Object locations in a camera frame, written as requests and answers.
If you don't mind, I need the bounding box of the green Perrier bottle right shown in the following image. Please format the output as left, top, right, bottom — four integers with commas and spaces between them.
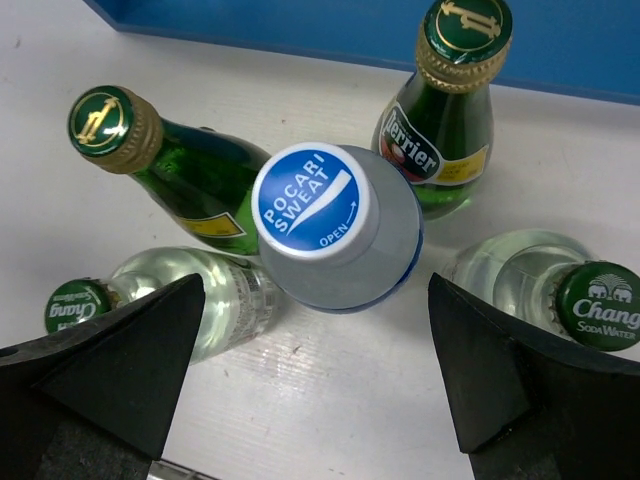
371, 0, 513, 218

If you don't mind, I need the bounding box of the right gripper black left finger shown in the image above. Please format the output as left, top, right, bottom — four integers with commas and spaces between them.
1, 274, 205, 479

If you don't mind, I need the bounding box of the aluminium rail frame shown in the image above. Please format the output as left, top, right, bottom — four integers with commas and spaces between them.
147, 460, 216, 480

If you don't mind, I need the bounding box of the green perrier bottle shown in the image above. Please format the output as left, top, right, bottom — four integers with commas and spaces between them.
371, 0, 513, 218
67, 85, 270, 257

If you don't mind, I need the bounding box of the chang soda water bottle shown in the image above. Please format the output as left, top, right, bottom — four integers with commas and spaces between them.
439, 228, 639, 352
44, 247, 280, 364

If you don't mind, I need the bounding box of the Chang soda water bottle right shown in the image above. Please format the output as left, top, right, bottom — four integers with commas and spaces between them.
439, 228, 639, 352

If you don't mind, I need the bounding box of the green Perrier bottle left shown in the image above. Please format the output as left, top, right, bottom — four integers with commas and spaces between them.
67, 85, 270, 257

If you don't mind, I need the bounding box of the Chang soda water bottle left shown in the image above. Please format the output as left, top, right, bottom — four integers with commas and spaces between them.
44, 247, 280, 364

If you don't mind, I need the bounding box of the blue and yellow shelf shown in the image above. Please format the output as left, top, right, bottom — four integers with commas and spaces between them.
88, 1, 639, 105

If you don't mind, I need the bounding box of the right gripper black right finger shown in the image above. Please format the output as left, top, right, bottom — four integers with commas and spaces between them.
428, 274, 639, 479

